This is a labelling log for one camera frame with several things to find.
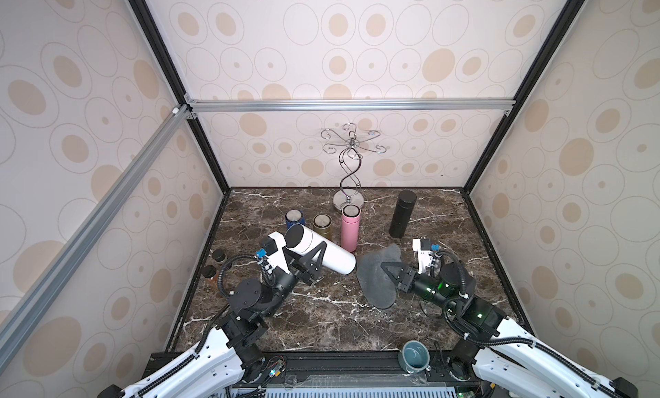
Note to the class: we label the blue thermos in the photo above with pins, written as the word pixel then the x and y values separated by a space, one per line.
pixel 294 217

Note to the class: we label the dark capped spice jar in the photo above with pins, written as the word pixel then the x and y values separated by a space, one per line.
pixel 218 256

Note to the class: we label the left diagonal aluminium rail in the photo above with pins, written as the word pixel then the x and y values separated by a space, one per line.
pixel 34 305

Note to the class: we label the black thermos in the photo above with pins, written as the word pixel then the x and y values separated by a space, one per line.
pixel 403 211

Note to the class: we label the gold thermos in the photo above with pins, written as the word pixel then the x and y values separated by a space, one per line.
pixel 322 225

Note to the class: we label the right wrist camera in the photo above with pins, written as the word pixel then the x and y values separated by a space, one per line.
pixel 426 255

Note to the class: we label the horizontal aluminium rail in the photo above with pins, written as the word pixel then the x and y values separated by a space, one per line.
pixel 362 105

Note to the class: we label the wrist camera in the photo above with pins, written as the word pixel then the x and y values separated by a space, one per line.
pixel 426 255
pixel 271 255

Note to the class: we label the silver wire cup stand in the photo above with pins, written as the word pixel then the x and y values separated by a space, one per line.
pixel 349 145

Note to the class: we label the teal ceramic mug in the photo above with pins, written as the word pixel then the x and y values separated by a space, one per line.
pixel 414 357

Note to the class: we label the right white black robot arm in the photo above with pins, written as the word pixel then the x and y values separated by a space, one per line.
pixel 494 347

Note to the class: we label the amber spice jar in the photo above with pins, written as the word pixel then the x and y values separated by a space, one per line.
pixel 209 272

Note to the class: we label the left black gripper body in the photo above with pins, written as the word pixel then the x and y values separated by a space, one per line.
pixel 283 284

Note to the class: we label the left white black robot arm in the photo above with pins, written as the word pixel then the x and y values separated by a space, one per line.
pixel 227 350

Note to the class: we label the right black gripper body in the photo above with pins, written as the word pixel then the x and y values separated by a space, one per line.
pixel 406 279

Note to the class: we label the white thermos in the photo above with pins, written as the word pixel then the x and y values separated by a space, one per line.
pixel 304 241

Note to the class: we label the pink thermos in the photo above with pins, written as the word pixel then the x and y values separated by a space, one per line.
pixel 350 222

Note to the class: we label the grey wiping cloth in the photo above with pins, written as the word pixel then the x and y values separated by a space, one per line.
pixel 376 286

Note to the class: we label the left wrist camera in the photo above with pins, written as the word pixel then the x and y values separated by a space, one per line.
pixel 271 255

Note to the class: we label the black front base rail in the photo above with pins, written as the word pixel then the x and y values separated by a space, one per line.
pixel 344 363

